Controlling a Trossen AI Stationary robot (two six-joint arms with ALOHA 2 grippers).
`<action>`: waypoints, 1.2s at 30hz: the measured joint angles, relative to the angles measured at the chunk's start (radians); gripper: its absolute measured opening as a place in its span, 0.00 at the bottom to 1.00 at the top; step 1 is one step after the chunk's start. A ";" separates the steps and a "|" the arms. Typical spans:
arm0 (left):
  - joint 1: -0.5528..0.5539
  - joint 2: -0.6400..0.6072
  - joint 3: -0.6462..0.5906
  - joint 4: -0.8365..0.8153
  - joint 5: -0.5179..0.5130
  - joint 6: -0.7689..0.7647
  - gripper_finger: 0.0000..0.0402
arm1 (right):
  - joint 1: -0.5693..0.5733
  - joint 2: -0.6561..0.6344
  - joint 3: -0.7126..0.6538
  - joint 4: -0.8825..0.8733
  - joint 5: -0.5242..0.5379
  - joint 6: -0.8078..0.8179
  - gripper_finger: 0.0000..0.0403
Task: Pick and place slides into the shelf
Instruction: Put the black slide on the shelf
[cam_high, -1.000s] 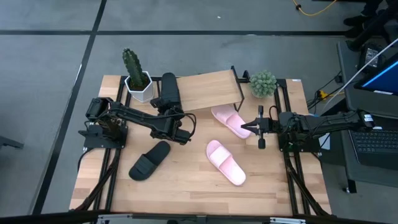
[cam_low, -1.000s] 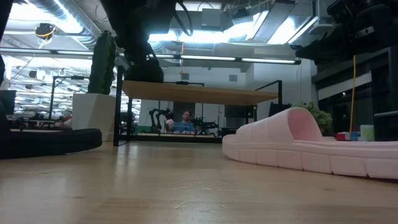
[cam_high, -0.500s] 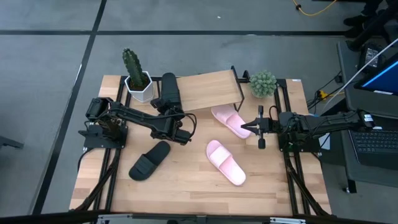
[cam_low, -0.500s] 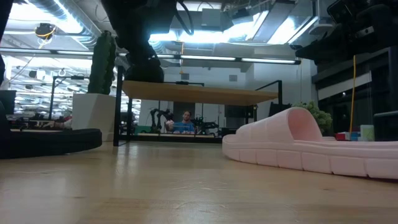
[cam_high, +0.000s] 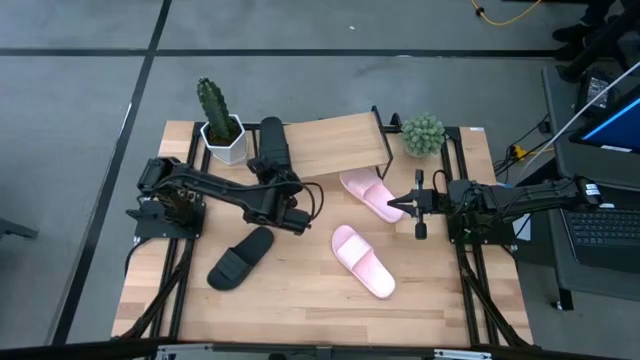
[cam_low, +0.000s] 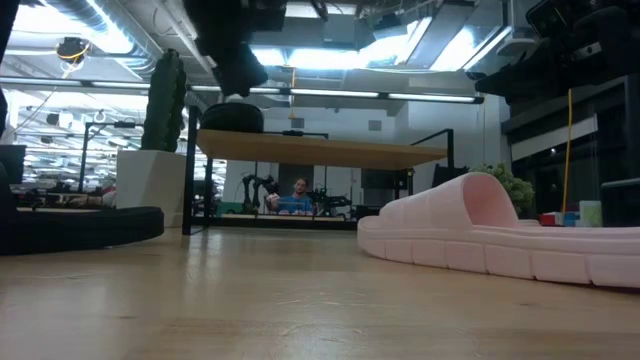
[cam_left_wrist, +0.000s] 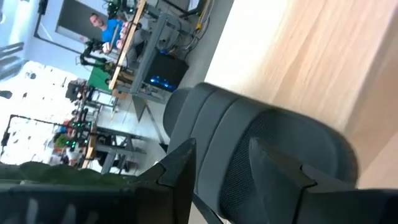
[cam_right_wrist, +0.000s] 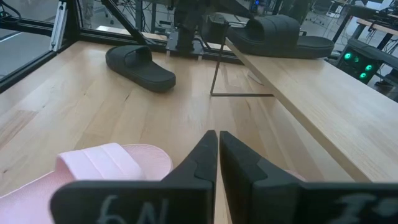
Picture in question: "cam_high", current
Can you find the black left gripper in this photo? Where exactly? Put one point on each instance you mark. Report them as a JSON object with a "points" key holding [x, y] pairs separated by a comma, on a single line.
{"points": [[275, 182]]}

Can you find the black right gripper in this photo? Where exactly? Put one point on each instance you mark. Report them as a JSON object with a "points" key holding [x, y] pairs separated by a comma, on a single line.
{"points": [[435, 200]]}

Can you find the black slide sandal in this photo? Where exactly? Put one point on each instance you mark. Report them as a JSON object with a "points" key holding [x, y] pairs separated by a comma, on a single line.
{"points": [[275, 137], [240, 260]]}

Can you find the pink slide sandal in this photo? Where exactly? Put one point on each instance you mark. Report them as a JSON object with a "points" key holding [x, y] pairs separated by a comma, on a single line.
{"points": [[372, 192], [362, 262]]}

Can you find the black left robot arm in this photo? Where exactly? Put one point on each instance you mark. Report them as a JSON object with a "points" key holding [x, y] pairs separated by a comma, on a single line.
{"points": [[210, 182]]}

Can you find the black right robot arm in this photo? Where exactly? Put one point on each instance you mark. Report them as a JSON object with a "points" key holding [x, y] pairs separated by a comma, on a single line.
{"points": [[525, 195]]}

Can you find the white hexagonal plant pot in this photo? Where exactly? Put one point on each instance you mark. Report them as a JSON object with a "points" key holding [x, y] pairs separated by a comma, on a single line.
{"points": [[230, 150]]}

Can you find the round green succulent plant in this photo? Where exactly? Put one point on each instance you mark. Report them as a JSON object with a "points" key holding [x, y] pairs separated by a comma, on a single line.
{"points": [[422, 135]]}

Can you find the tall green cactus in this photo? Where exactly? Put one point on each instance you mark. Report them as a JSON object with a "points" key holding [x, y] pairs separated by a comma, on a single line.
{"points": [[215, 110]]}

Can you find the yellow power plug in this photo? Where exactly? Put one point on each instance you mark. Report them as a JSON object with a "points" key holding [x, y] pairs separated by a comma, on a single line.
{"points": [[519, 151]]}

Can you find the grey desk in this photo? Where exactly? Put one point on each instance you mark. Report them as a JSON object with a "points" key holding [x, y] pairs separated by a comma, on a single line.
{"points": [[565, 160]]}

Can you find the grey laptop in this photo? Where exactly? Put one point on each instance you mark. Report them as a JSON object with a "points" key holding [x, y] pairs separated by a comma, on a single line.
{"points": [[600, 235]]}

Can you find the black power adapter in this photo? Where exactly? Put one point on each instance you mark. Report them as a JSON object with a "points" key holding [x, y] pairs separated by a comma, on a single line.
{"points": [[595, 90]]}

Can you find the person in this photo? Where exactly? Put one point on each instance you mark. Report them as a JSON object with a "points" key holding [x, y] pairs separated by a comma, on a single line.
{"points": [[575, 32]]}

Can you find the grey furniture foot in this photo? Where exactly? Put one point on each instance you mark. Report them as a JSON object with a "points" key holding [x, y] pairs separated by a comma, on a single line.
{"points": [[15, 229]]}

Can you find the black rig beam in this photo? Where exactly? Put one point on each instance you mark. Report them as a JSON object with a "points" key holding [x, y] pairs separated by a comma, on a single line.
{"points": [[75, 350]]}

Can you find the wooden shelf with black frame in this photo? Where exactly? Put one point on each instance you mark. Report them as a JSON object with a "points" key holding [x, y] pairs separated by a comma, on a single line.
{"points": [[345, 145]]}

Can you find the black aluminium table frame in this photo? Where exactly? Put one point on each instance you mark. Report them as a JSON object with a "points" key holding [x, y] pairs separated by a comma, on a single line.
{"points": [[456, 150]]}

